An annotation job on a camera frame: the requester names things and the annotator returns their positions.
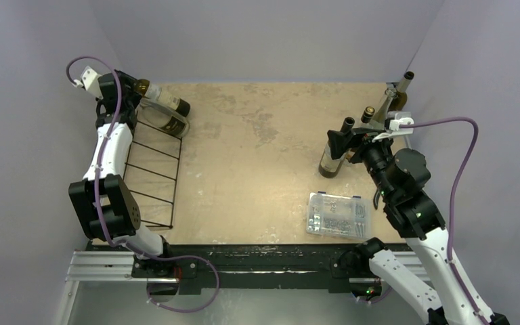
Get dark green labelled wine bottle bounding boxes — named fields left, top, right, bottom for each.
left=133, top=79, right=191, bottom=117

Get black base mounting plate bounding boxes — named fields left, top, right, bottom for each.
left=85, top=238, right=407, bottom=297

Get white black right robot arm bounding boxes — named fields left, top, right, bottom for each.
left=327, top=128, right=509, bottom=324

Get clear square bottle gold cap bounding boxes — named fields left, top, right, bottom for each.
left=346, top=106, right=376, bottom=165

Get clear plastic screw box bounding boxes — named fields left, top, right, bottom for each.
left=306, top=192, right=372, bottom=240

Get dark open-neck wine bottle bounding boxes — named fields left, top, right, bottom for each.
left=318, top=116, right=356, bottom=179

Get clear glass black-label bottle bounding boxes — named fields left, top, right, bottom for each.
left=139, top=99, right=190, bottom=138

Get black wire wine rack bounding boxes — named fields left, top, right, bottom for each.
left=124, top=105, right=183, bottom=230

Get black handled pliers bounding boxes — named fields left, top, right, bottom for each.
left=372, top=190, right=382, bottom=210

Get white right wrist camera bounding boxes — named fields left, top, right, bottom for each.
left=372, top=111, right=414, bottom=142

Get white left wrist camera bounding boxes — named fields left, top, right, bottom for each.
left=73, top=66, right=103, bottom=100

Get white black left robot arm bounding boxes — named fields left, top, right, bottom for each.
left=68, top=66, right=175, bottom=277

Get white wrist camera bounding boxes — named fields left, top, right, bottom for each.
left=372, top=111, right=414, bottom=142
left=73, top=66, right=103, bottom=100

